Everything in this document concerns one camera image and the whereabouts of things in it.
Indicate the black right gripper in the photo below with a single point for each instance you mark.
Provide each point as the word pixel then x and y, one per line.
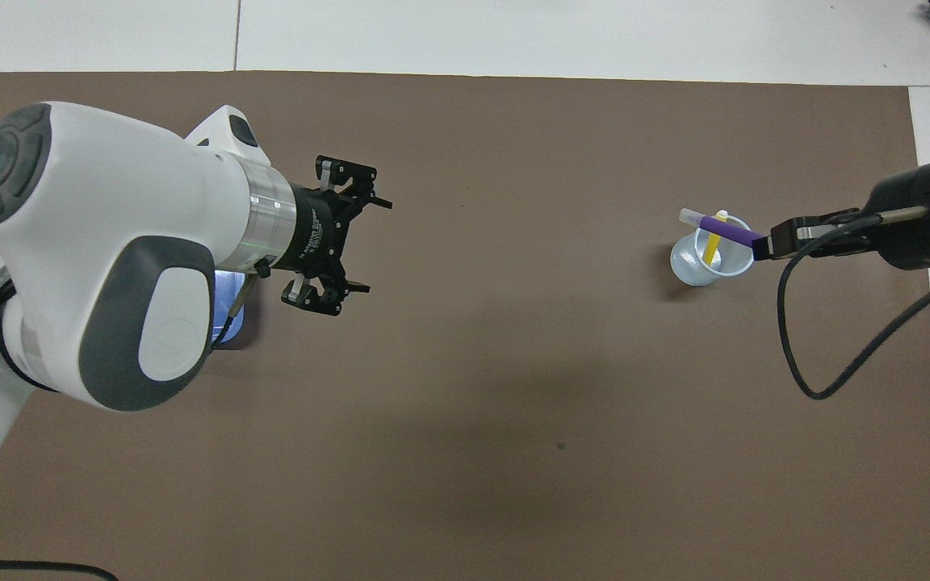
pixel 909 234

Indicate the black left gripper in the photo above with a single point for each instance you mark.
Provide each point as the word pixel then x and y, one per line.
pixel 316 234

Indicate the purple pen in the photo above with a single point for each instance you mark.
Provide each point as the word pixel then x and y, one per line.
pixel 727 228

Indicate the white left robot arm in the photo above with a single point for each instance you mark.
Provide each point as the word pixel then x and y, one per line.
pixel 110 242

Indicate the blue plastic tray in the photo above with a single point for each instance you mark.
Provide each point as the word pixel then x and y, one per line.
pixel 240 323

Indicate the yellow pen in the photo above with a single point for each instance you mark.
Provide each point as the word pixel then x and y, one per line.
pixel 711 250

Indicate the translucent plastic cup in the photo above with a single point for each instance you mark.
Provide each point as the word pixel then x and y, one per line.
pixel 687 270

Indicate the brown table mat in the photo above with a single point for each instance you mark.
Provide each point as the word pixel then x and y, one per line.
pixel 513 403

